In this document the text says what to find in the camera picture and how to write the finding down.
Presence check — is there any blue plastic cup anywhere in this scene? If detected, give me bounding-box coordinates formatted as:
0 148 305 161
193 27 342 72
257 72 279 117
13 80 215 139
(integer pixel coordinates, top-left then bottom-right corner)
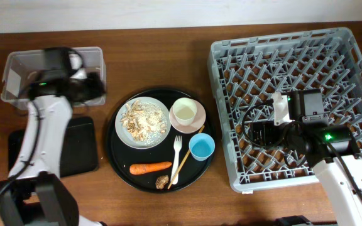
189 133 215 161

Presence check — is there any pink saucer bowl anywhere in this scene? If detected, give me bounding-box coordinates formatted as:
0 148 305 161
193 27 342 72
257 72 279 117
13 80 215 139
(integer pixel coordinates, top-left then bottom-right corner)
169 99 206 134

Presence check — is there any cream paper cup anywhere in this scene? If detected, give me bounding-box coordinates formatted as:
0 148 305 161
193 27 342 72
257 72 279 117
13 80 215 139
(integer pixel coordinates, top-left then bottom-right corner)
172 97 197 126

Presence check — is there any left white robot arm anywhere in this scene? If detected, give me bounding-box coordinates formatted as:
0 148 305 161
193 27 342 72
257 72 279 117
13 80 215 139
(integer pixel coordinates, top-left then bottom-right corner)
0 71 105 225

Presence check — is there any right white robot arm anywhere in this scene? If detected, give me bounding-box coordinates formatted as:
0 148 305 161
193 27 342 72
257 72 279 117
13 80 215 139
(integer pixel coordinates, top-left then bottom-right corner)
244 121 362 225

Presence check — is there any grey dishwasher rack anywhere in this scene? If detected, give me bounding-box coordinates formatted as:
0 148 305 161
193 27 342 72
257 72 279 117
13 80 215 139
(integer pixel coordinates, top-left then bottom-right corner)
207 28 362 193

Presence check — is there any clear plastic waste bin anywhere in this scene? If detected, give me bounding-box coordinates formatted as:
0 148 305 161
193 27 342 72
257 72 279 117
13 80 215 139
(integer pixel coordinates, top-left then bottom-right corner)
1 46 106 110

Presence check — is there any wooden chopstick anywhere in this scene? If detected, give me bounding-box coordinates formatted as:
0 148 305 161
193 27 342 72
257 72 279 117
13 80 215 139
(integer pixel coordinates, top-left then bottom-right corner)
167 125 205 190

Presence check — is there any grey plate with food scraps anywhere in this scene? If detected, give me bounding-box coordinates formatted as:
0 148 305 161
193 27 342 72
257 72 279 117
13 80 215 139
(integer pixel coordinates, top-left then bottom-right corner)
114 97 171 149

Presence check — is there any black rectangular tray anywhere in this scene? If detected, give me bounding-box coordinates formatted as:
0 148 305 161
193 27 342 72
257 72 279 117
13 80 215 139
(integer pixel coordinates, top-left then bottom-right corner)
9 116 98 179

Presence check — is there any round black serving tray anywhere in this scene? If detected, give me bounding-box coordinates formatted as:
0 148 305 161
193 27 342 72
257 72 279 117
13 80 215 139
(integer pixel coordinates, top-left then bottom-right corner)
105 88 216 193

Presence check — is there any white plastic fork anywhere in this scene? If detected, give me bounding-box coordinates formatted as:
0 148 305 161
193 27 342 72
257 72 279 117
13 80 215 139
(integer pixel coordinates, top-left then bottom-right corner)
170 135 182 185

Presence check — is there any orange carrot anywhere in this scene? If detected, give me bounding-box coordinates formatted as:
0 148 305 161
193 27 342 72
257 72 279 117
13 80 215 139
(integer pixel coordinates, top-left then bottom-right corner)
129 161 172 175

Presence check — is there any brown walnut shell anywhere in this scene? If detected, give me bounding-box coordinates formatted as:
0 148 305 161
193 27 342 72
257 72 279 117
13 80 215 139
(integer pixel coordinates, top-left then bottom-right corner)
155 175 169 190

